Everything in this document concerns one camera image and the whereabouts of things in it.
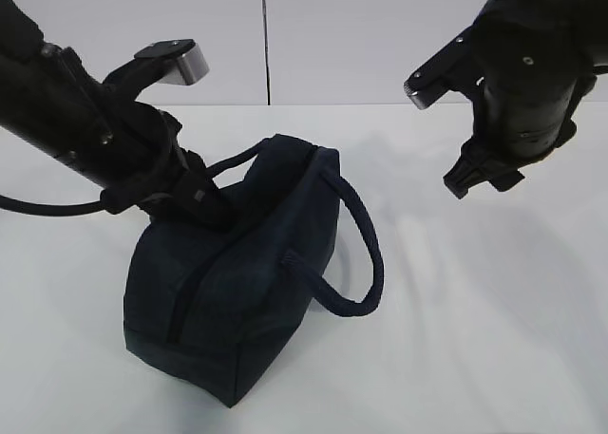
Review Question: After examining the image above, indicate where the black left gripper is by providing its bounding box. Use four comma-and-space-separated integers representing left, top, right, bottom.
99, 104, 238, 231

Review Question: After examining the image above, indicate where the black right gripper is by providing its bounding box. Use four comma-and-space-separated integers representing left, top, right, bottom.
443, 96, 578, 199

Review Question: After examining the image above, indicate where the navy blue lunch bag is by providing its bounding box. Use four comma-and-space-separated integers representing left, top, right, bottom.
123, 135, 384, 406

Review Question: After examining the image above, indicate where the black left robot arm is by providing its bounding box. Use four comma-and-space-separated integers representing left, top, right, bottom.
1, 0, 236, 230

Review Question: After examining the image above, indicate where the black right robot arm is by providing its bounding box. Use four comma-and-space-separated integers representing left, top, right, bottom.
444, 0, 607, 198

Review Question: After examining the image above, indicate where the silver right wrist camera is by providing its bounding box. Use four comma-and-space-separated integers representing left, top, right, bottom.
404, 27, 484, 110

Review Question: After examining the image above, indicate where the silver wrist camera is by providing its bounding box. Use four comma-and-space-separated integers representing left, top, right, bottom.
404, 27, 484, 110
103, 39, 210, 100

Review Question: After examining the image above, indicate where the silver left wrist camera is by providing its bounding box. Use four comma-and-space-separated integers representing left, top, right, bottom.
103, 39, 210, 100

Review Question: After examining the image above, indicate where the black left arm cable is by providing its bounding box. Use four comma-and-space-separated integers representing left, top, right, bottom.
0, 194, 108, 217

